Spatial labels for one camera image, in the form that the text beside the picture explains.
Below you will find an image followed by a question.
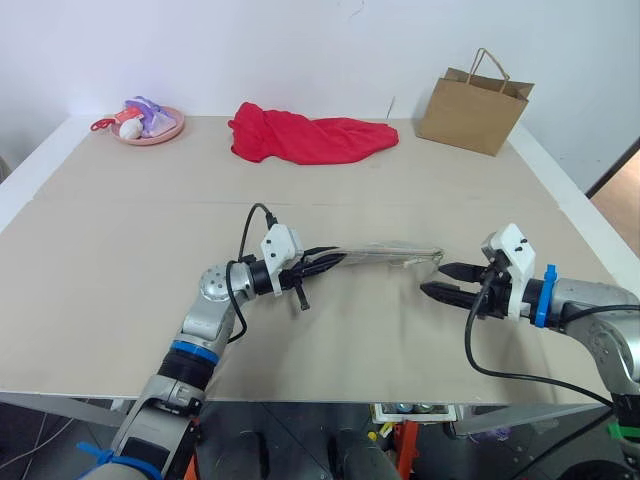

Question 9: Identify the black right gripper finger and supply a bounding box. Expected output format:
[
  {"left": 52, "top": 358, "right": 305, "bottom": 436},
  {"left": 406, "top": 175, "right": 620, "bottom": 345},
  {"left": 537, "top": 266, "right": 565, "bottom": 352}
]
[
  {"left": 420, "top": 281, "right": 482, "bottom": 308},
  {"left": 439, "top": 262, "right": 486, "bottom": 283}
]

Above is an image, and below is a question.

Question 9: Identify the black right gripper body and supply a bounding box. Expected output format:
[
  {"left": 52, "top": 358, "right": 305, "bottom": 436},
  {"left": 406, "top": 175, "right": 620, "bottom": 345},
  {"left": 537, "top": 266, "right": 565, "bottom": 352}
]
[{"left": 476, "top": 259, "right": 513, "bottom": 321}]

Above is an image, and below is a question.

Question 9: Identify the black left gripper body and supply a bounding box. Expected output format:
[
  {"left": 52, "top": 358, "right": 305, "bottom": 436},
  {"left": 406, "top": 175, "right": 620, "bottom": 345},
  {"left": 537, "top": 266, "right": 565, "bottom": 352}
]
[{"left": 278, "top": 261, "right": 315, "bottom": 296}]

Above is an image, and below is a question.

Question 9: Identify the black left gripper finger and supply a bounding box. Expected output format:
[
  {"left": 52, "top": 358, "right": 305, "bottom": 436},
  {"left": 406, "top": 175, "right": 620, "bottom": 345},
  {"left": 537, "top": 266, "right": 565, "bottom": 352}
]
[
  {"left": 304, "top": 253, "right": 348, "bottom": 278},
  {"left": 301, "top": 246, "right": 343, "bottom": 267}
]

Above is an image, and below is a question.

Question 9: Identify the clear plastic bag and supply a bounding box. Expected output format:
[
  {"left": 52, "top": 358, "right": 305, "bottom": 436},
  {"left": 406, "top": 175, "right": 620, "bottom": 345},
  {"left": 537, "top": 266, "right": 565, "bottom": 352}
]
[{"left": 319, "top": 240, "right": 446, "bottom": 269}]

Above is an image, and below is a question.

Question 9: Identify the red cloth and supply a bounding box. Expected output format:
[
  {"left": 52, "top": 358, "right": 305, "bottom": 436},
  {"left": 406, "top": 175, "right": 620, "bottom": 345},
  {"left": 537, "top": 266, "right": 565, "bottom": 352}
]
[{"left": 227, "top": 101, "right": 400, "bottom": 167}]

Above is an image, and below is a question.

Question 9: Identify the brown paper bag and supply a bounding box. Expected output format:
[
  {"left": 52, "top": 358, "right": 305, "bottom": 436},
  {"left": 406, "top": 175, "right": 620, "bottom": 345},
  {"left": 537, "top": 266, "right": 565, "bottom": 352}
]
[{"left": 415, "top": 47, "right": 536, "bottom": 158}]

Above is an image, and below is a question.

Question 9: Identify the green plastic part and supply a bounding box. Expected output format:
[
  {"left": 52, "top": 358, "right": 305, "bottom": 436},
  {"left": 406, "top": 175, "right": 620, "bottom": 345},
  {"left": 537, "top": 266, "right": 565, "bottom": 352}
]
[{"left": 606, "top": 419, "right": 640, "bottom": 442}]

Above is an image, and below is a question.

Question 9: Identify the dark rounded shape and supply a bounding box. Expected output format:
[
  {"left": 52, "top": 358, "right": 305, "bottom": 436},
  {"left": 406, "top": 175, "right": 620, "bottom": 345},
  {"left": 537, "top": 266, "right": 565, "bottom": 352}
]
[
  {"left": 332, "top": 428, "right": 394, "bottom": 480},
  {"left": 567, "top": 447, "right": 640, "bottom": 480}
]

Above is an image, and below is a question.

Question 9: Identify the pink plate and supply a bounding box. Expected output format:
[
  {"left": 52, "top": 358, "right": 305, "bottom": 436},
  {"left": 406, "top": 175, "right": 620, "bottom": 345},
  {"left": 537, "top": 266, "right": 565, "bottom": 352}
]
[{"left": 111, "top": 105, "right": 187, "bottom": 147}]

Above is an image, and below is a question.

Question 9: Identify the purple plastic package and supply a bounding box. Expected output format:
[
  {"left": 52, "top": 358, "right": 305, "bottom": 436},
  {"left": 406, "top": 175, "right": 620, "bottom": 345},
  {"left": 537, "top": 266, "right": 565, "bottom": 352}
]
[{"left": 123, "top": 95, "right": 179, "bottom": 137}]

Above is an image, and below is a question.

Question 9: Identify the blue zip tie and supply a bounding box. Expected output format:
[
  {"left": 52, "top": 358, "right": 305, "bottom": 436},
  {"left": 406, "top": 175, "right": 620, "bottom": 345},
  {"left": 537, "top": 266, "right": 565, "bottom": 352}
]
[{"left": 75, "top": 441, "right": 167, "bottom": 477}]

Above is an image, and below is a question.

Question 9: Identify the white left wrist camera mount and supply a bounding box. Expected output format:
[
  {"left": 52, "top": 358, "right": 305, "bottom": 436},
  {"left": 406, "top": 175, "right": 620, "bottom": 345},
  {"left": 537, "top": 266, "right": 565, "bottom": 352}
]
[{"left": 259, "top": 223, "right": 305, "bottom": 298}]

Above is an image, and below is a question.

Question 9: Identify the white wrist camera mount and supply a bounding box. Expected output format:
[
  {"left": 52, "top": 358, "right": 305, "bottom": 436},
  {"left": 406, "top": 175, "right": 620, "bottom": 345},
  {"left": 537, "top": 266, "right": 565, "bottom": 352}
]
[
  {"left": 480, "top": 222, "right": 537, "bottom": 319},
  {"left": 259, "top": 223, "right": 305, "bottom": 298}
]

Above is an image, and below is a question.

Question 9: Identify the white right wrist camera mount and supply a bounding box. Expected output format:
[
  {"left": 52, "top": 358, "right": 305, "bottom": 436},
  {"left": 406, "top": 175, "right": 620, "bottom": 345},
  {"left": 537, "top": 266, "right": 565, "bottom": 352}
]
[{"left": 480, "top": 222, "right": 537, "bottom": 319}]

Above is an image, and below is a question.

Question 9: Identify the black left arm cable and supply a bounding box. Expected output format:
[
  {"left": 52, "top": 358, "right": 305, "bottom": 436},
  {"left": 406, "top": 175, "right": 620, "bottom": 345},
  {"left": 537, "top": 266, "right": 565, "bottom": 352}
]
[{"left": 225, "top": 202, "right": 279, "bottom": 346}]

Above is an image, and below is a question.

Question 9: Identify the orange metal bracket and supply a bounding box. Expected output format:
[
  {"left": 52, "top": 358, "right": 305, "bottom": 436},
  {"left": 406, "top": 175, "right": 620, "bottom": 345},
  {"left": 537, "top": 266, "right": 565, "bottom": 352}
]
[{"left": 393, "top": 419, "right": 422, "bottom": 480}]

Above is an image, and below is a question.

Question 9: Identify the red plastic handle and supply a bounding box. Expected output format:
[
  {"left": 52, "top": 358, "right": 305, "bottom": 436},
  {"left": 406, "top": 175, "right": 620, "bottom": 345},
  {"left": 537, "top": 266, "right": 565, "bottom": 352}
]
[{"left": 89, "top": 110, "right": 134, "bottom": 133}]

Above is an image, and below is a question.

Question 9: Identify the grey table frame bar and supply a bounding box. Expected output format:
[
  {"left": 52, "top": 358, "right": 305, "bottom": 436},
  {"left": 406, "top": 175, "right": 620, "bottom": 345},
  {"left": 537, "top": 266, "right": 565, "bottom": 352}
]
[{"left": 0, "top": 391, "right": 132, "bottom": 429}]

